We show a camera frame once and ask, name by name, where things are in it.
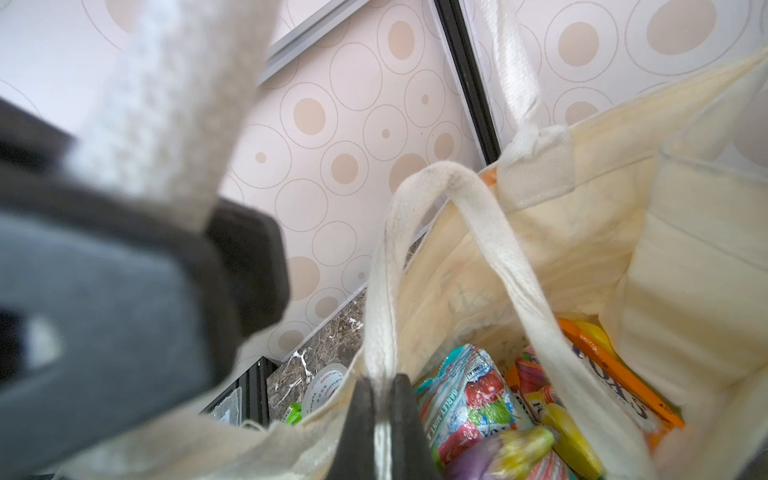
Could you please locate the clear tape roll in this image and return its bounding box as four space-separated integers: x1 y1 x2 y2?
301 363 347 417

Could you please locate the purple toy eggplant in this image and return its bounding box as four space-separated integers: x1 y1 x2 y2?
443 426 559 480

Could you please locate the orange fruits candy bag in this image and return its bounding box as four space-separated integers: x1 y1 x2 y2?
503 316 686 480

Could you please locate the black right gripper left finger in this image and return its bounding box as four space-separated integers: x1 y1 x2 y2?
326 377 375 480

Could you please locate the cream canvas grocery bag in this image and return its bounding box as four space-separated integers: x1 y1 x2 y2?
63 1 767 479

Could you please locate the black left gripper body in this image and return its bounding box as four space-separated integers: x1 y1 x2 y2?
1 103 290 479

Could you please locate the teal mint candy bag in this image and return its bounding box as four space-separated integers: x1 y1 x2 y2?
413 343 577 480

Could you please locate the green small package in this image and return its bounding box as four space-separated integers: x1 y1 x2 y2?
281 402 303 425

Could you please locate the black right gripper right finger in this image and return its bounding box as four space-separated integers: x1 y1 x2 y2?
388 373 441 480

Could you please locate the left aluminium frame bar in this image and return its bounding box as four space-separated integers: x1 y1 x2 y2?
258 0 368 86

